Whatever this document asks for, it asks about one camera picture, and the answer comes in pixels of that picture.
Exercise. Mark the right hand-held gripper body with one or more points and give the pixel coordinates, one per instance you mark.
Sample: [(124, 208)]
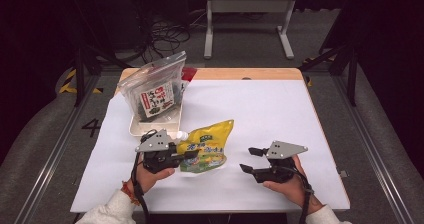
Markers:
[(280, 170)]

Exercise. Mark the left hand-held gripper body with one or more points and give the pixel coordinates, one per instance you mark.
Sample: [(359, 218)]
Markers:
[(160, 160)]

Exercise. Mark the yellow spouted pouch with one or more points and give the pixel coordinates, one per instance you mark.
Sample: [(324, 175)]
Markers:
[(208, 144)]

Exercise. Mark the white divided plastic bin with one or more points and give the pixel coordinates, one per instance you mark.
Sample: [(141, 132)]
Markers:
[(146, 128)]

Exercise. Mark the clear bag of dried seaweed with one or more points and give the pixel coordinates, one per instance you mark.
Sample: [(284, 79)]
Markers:
[(156, 90)]

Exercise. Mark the red and white snack bag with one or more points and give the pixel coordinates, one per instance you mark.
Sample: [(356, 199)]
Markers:
[(189, 74)]

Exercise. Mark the person's left hand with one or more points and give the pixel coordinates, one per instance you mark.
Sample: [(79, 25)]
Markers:
[(148, 180)]

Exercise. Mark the person's right hand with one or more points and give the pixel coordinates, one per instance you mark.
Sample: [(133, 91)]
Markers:
[(296, 190)]

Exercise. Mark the white sheet table cover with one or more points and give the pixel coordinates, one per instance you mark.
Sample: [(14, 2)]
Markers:
[(266, 110)]

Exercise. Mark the wooden table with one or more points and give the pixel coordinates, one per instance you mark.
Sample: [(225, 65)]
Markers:
[(246, 73)]

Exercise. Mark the black metal stand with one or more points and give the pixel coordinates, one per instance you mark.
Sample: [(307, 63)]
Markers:
[(80, 74), (351, 74)]

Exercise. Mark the white metal stand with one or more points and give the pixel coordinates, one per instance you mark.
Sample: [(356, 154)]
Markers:
[(248, 4)]

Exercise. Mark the aluminium floor rail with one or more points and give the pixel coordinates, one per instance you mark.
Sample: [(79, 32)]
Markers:
[(376, 164), (50, 164)]

